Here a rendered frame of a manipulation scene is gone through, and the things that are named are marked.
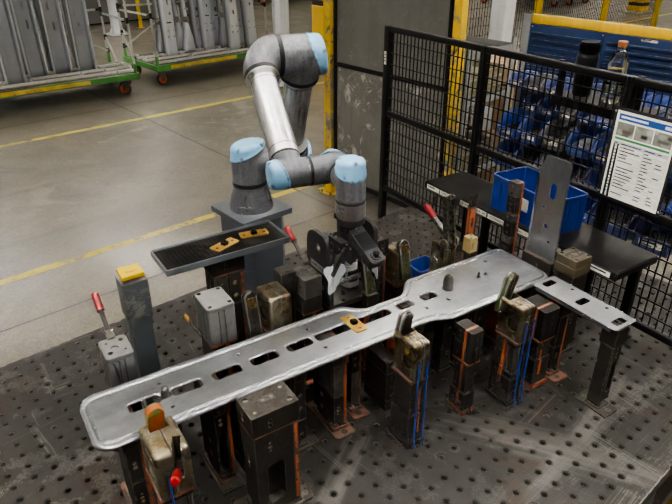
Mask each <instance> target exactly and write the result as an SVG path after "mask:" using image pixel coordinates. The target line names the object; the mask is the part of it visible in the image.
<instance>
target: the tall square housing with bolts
mask: <svg viewBox="0 0 672 504"><path fill-rule="evenodd" d="M194 300H195V307H196V315H197V323H198V331H199V332H200V334H201V337H202V344H203V351H204V354H207V353H210V352H213V351H215V350H218V349H221V348H224V347H227V346H229V345H232V344H235V341H237V340H238V337H237V328H236V317H235V307H234V301H233V300H232V299H231V298H230V296H229V295H228V294H227V293H226V292H225V291H224V290H223V289H222V288H221V287H215V288H211V289H208V290H205V291H201V292H198V293H195V294H194ZM237 371H238V366H233V367H231V368H228V369H225V370H223V371H220V372H217V373H215V374H216V375H217V377H218V378H219V380H220V379H222V378H223V377H224V376H226V375H229V374H232V373H234V372H237Z"/></svg>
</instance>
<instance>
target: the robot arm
mask: <svg viewBox="0 0 672 504"><path fill-rule="evenodd" d="M327 71H328V56H327V50H326V46H325V43H324V40H323V38H322V36H321V35H320V34H318V33H307V32H305V33H293V34H276V35H274V34H270V35H265V36H263V37H261V38H259V39H258V40H256V41H255V42H254V43H253V45H252V46H251V47H250V49H249V50H248V52H247V54H246V57H245V60H244V65H243V74H244V79H245V83H246V85H247V87H248V88H249V89H251V91H252V94H253V98H254V101H255V105H256V109H257V112H258V116H259V119H260V123H261V126H262V130H263V134H264V137H265V141H266V142H265V141H264V140H263V139H262V138H259V137H256V138H254V137H250V138H245V139H241V140H239V141H237V142H235V143H234V144H233V145H232V146H231V148H230V162H231V172H232V184H233V188H232V192H231V196H230V199H229V208H230V210H231V211H232V212H234V213H236V214H240V215H258V214H262V213H265V212H267V211H269V210H271V209H272V208H273V198H272V196H271V193H270V191H269V188H268V186H269V187H270V188H271V189H272V190H284V189H286V190H288V189H290V188H298V187H305V186H314V185H322V184H329V183H332V184H333V185H334V186H335V188H336V209H335V211H336V213H334V218H335V219H337V232H334V234H331V235H329V253H330V254H331V255H333V257H334V258H335V259H334V263H333V266H331V267H326V268H325V269H324V275H325V277H326V279H327V280H328V294H329V295H331V294H332V293H334V292H335V291H336V287H337V285H338V284H339V282H340V278H341V277H342V276H343V275H344V274H345V272H346V268H345V265H344V264H345V261H346V262H347V263H349V264H350V265H352V263H354V262H357V261H360V262H363V263H364V264H365V265H366V266H367V267H368V268H369V270H370V271H371V273H372V276H373V277H374V278H375V279H377V278H378V266H381V265H382V264H383V262H384V261H385V256H384V255H383V253H382V252H381V251H380V249H379V248H378V247H377V245H376V244H375V242H374V241H373V240H372V238H371V237H370V235H369V234H368V233H367V231H366V230H365V228H364V227H363V226H362V225H363V224H364V223H365V216H366V177H367V170H366V161H365V159H364V158H363V157H361V156H357V155H345V154H344V153H343V152H341V151H339V150H337V149H327V150H325V151H324V152H322V153H321V154H320V155H315V156H311V154H312V150H311V145H310V142H309V141H308V139H306V137H305V136H304V134H305V127H306V121H307V115H308V109H309V102H310V96H311V90H312V87H313V86H315V85H316V84H317V82H318V79H319V75H323V74H326V73H327ZM279 79H281V80H282V82H283V92H282V94H281V90H280V87H279V84H278V81H279ZM267 183H268V186H267ZM359 226H361V227H359ZM334 235H336V236H334ZM332 236H333V237H332ZM330 241H331V242H332V244H333V251H332V250H331V249H330Z"/></svg>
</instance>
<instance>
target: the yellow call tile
mask: <svg viewBox="0 0 672 504"><path fill-rule="evenodd" d="M116 272H117V274H118V276H119V277H120V279H121V280H122V281H126V280H130V279H134V278H137V277H141V276H144V275H145V272H144V271H143V269H142V268H141V267H140V265H139V264H138V263H135V264H131V265H127V266H123V267H120V268H116Z"/></svg>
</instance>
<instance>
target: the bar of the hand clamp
mask: <svg viewBox="0 0 672 504"><path fill-rule="evenodd" d="M442 204H443V239H446V240H447V241H448V248H447V249H449V234H450V237H451V239H452V240H453V243H452V244H450V245H451V246H453V247H456V206H458V205H459V204H460V199H459V198H458V197H455V195H453V194H447V195H444V196H442Z"/></svg>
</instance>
